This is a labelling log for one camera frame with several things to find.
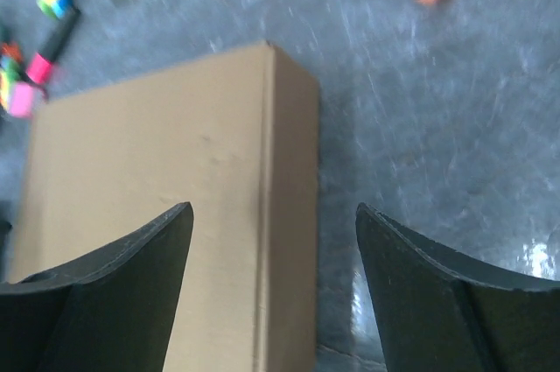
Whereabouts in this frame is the pink black highlighter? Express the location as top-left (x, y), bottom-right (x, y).
top-left (25, 7), bottom-right (81, 85)

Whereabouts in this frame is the pink eraser block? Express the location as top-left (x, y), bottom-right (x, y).
top-left (7, 81), bottom-right (47, 118)

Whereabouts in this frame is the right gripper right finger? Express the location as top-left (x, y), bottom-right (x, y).
top-left (355, 203), bottom-right (559, 372)

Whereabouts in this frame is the small flower keychain toy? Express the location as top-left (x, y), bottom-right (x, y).
top-left (1, 24), bottom-right (23, 111)

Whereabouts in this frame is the brown cardboard box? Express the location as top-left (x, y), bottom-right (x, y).
top-left (7, 39), bottom-right (319, 372)

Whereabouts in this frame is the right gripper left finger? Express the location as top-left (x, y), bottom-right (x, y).
top-left (1, 202), bottom-right (193, 372)

